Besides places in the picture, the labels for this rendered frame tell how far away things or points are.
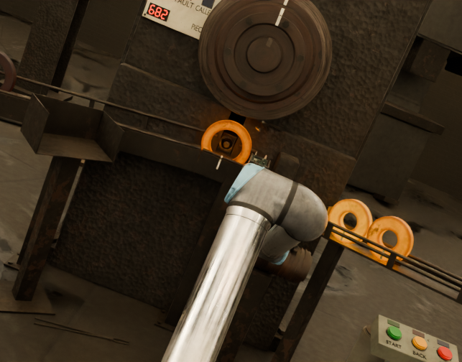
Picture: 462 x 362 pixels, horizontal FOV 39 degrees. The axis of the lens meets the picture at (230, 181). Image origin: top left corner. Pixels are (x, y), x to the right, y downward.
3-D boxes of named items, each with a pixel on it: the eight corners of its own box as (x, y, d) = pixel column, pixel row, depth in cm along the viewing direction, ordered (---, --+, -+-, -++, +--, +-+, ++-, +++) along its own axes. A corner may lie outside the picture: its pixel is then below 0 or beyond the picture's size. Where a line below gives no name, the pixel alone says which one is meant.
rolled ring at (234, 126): (259, 133, 240) (259, 131, 243) (212, 113, 240) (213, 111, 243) (239, 178, 245) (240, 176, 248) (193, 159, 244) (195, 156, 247)
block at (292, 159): (255, 205, 256) (279, 149, 250) (274, 213, 256) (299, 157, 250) (254, 213, 245) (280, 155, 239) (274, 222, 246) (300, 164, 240)
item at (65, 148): (-29, 279, 236) (31, 92, 217) (42, 284, 251) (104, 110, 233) (-18, 312, 220) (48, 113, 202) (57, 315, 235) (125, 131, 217)
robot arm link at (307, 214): (346, 197, 159) (289, 240, 224) (299, 176, 159) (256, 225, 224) (330, 240, 156) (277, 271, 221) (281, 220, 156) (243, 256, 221)
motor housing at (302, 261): (205, 345, 257) (258, 225, 243) (257, 365, 257) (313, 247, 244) (201, 362, 244) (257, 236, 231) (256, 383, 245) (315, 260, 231)
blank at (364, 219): (340, 192, 234) (336, 192, 231) (379, 208, 226) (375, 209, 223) (326, 232, 237) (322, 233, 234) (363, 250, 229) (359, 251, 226)
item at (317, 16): (180, 87, 243) (228, -37, 231) (298, 136, 244) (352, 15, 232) (178, 89, 236) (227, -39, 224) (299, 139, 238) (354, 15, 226)
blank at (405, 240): (379, 209, 226) (375, 209, 223) (420, 226, 217) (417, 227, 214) (363, 251, 229) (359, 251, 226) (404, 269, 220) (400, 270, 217)
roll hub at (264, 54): (212, 75, 231) (242, -2, 224) (285, 106, 232) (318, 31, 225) (210, 77, 225) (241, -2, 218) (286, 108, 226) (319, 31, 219)
